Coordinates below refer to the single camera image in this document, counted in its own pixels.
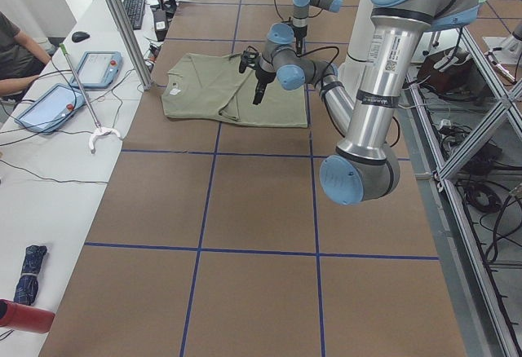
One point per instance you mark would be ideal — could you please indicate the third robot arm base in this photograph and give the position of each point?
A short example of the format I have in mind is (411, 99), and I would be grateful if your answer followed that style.
(505, 50)

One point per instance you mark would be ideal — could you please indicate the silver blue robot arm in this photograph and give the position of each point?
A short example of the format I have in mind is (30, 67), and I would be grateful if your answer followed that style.
(363, 167)
(301, 14)

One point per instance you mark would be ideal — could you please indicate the reacher grabber stick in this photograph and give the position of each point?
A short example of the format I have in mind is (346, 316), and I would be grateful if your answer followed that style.
(99, 131)

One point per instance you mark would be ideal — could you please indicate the black power adapter box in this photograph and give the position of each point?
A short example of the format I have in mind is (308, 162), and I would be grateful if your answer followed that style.
(161, 24)

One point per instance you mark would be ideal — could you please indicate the aluminium frame post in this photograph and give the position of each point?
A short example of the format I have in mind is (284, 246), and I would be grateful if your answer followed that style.
(123, 24)

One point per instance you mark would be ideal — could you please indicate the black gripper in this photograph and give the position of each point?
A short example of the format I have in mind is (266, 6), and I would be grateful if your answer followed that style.
(260, 79)
(299, 36)

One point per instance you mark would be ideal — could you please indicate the olive green long-sleeve shirt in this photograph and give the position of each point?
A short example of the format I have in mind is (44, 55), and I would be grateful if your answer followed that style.
(213, 89)

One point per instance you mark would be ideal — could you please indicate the blue teach pendant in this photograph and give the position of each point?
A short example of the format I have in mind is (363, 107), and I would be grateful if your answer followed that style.
(49, 112)
(98, 69)

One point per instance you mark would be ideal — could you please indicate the black computer mouse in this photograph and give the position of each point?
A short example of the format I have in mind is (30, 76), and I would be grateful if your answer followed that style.
(79, 36)

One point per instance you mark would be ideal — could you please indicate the near blue teach pendant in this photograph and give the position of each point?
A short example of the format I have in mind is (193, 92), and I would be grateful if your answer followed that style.
(49, 112)

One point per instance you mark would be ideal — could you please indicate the far blue teach pendant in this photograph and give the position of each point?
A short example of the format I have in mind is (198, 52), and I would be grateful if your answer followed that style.
(98, 69)

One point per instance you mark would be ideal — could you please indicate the seated person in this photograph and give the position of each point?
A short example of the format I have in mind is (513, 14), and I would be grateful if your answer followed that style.
(22, 59)

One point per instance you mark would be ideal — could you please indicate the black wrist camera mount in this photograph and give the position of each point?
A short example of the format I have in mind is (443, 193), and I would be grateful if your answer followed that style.
(249, 59)

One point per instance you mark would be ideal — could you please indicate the aluminium side frame rail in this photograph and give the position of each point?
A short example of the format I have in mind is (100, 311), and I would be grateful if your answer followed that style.
(467, 144)

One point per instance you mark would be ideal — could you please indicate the red bottle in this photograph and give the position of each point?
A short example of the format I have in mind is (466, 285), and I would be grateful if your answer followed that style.
(25, 318)

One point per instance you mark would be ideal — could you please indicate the folded dark blue umbrella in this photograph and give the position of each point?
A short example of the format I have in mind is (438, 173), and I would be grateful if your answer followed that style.
(27, 286)

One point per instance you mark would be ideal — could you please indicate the black keyboard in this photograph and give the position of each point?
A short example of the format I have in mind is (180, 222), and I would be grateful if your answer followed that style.
(135, 12)

